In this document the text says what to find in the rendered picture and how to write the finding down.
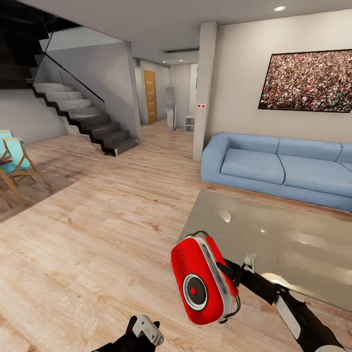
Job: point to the radio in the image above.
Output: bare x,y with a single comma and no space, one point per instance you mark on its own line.
205,295

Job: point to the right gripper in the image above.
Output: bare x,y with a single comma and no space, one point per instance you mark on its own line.
235,272

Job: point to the stairs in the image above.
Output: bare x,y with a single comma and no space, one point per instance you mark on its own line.
26,34

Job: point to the coffee table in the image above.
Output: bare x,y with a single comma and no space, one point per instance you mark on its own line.
306,253

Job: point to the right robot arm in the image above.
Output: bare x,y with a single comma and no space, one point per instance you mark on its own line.
307,329

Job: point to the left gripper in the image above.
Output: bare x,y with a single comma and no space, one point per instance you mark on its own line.
137,344

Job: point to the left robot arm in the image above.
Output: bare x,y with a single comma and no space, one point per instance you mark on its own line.
142,335

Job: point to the standing mirror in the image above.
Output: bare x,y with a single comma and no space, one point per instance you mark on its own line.
171,109

